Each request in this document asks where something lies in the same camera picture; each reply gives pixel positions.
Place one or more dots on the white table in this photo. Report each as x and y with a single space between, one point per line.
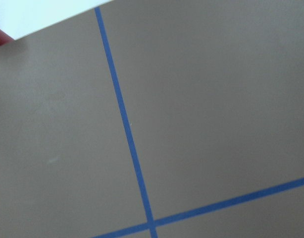
19 18

